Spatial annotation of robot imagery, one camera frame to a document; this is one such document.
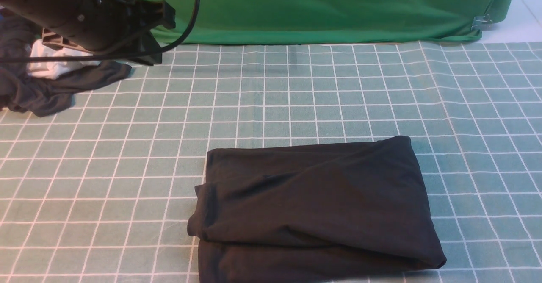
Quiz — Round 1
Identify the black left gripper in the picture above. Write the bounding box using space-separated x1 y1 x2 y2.
38 0 176 66

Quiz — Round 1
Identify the dark gray long-sleeve shirt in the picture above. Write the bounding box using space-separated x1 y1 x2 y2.
187 136 447 283

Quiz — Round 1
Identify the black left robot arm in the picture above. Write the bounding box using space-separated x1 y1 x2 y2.
1 0 176 55

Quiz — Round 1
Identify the green backdrop cloth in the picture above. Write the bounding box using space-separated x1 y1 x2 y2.
106 0 519 46

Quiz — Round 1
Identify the crumpled white garment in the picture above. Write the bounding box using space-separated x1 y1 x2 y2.
27 39 100 80

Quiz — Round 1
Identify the crumpled dark gray garment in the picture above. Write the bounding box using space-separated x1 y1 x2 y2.
1 15 132 117

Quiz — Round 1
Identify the teal grid tablecloth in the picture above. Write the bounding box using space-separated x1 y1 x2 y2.
0 42 542 283

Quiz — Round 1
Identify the metal binder clip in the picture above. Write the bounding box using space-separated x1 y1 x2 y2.
471 14 493 31

